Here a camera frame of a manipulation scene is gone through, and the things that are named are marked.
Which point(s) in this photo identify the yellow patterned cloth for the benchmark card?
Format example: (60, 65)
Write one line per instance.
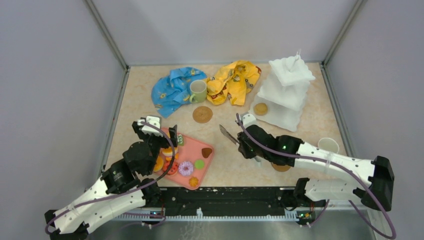
(232, 82)

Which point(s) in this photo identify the white tiered dessert stand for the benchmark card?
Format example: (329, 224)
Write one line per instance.
(284, 91)

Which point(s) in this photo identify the metal tongs white handle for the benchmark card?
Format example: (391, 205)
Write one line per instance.
(223, 130)

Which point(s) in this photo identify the purple sprinkled donut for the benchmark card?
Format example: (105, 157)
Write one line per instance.
(186, 168)

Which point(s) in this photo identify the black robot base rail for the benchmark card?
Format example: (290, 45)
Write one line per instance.
(231, 201)

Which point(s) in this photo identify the orange glazed bun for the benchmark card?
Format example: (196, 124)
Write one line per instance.
(159, 164)

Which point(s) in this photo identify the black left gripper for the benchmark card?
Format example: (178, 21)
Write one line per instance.
(144, 136)

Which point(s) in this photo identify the blue patterned cloth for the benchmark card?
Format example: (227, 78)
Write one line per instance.
(173, 91)

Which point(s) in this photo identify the yellow orange pastry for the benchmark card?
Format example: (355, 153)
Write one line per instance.
(169, 152)

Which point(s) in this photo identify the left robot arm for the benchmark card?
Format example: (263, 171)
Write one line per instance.
(124, 186)

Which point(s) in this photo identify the pink cup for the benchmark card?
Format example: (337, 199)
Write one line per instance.
(328, 144)

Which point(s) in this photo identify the woven rattan coaster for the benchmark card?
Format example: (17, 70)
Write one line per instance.
(202, 114)

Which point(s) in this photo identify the green mug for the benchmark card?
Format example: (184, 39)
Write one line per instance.
(198, 90)

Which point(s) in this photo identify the green round macaron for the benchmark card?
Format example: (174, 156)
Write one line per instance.
(199, 164)

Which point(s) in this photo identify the green cake slice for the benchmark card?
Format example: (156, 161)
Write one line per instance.
(180, 140)

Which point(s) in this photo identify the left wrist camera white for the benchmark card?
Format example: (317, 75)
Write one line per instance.
(150, 125)

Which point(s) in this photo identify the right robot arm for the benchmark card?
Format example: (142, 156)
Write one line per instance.
(370, 181)

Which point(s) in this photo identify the brown heart cookie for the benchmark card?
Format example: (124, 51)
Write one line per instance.
(206, 152)

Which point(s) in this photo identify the round tan muffin cake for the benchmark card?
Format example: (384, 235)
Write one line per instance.
(260, 109)

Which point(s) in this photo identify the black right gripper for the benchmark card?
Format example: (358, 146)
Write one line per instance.
(247, 154)

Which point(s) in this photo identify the red orange donut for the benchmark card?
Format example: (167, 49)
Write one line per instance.
(170, 168)

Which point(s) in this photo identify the round wooden coaster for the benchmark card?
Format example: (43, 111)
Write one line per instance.
(281, 168)

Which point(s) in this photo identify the pink plastic tray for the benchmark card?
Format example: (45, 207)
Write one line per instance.
(191, 151)

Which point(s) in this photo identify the orange swirl cookie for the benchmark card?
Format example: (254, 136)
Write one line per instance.
(193, 182)

